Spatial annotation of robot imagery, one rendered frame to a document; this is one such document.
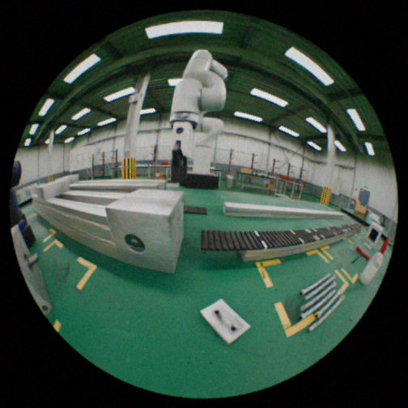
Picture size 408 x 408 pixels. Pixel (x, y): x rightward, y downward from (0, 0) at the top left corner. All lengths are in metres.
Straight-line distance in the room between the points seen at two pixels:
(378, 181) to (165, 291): 11.11
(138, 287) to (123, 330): 0.07
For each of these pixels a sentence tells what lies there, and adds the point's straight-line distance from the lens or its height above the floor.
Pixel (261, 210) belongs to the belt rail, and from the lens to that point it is 0.40.
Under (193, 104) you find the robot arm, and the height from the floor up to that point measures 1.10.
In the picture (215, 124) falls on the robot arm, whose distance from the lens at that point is 0.83.
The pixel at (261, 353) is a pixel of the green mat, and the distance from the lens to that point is 0.16.
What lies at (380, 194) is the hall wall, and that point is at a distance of 10.92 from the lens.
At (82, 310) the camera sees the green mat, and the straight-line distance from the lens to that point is 0.20.
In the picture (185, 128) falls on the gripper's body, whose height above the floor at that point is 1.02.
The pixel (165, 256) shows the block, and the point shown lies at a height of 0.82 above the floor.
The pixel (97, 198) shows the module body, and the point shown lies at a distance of 0.29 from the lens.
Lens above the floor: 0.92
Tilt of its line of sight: 19 degrees down
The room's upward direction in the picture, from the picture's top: 5 degrees clockwise
